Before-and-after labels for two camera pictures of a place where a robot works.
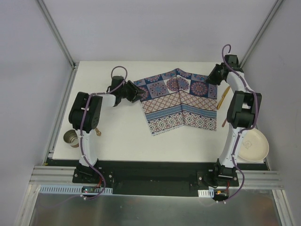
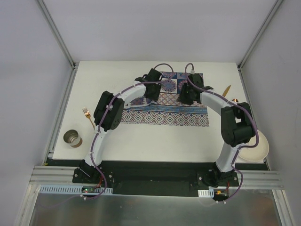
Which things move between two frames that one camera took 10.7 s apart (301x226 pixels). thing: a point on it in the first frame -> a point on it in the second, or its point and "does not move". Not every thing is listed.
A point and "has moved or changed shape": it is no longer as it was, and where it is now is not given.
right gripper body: [214, 74] -> [186, 95]
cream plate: [254, 146] does not move
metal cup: [70, 137] does not move
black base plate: [155, 178] does not move
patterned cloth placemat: [177, 98] has moved or changed shape
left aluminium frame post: [73, 65] does not move
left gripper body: [131, 92] -> [152, 91]
